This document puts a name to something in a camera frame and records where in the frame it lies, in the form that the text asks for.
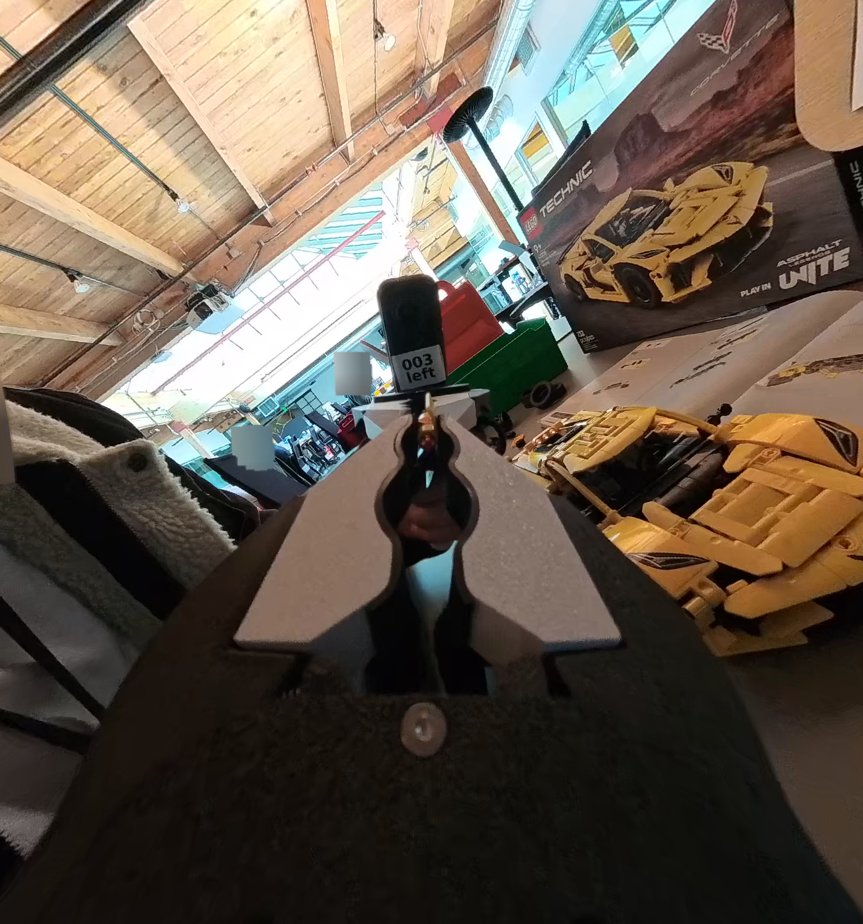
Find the open instruction booklet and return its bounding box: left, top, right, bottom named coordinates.
left=540, top=289, right=863, bottom=449

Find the black slanted panel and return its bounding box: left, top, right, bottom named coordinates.
left=204, top=451, right=313, bottom=510

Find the green plastic bin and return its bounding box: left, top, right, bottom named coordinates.
left=446, top=318, right=569, bottom=420

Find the wooden book stand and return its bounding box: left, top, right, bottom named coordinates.
left=792, top=0, right=863, bottom=154

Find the toy car box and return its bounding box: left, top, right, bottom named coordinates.
left=516, top=0, right=863, bottom=355

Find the black pole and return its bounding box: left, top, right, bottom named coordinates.
left=442, top=87, right=526, bottom=210

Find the yellow toy brick car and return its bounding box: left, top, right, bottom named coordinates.
left=511, top=404, right=863, bottom=658

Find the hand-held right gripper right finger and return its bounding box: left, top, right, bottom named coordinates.
left=438, top=417, right=623, bottom=687

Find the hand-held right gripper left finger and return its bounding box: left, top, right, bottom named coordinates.
left=232, top=417, right=412, bottom=687

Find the person's left hand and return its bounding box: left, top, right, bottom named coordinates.
left=395, top=494, right=470, bottom=553

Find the red plastic bin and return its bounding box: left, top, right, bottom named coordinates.
left=435, top=280, right=506, bottom=365

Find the white ceiling projector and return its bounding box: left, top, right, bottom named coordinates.
left=184, top=283, right=245, bottom=334

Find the wooden post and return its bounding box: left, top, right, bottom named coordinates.
left=446, top=137, right=522, bottom=250

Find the grey desk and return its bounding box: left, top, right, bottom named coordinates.
left=489, top=289, right=863, bottom=924

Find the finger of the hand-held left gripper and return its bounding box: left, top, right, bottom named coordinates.
left=361, top=403, right=414, bottom=437
left=438, top=392, right=491, bottom=437

